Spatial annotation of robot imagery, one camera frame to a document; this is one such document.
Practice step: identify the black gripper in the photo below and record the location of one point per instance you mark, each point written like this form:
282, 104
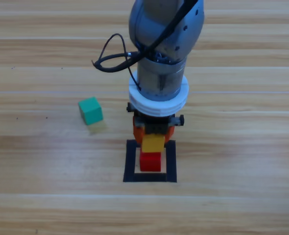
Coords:
155, 127

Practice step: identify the yellow wooden block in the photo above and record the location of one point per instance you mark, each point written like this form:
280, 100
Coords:
153, 144

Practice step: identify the red wooden block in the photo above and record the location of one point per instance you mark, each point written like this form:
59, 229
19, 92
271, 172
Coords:
150, 164

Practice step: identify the green wooden block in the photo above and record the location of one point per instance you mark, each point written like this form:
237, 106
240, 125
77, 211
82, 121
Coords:
90, 111

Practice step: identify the black tape square outline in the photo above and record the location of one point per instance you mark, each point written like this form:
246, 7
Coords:
129, 169

